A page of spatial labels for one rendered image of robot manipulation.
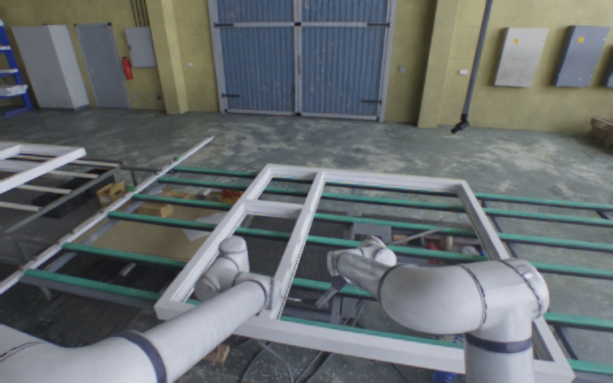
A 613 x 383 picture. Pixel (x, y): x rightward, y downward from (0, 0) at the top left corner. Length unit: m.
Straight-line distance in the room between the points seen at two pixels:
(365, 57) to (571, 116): 4.56
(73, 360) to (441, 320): 0.52
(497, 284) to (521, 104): 7.53
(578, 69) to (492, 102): 1.57
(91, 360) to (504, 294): 0.61
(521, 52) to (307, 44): 4.28
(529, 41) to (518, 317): 7.20
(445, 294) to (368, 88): 6.87
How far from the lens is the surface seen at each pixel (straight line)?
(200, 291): 0.94
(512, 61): 7.63
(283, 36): 7.50
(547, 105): 8.31
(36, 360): 0.47
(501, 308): 0.65
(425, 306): 0.59
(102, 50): 9.96
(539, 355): 1.47
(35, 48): 10.70
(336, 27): 7.27
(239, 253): 1.00
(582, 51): 8.11
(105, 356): 0.46
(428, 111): 7.18
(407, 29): 7.33
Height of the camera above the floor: 1.89
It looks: 28 degrees down
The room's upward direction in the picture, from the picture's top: straight up
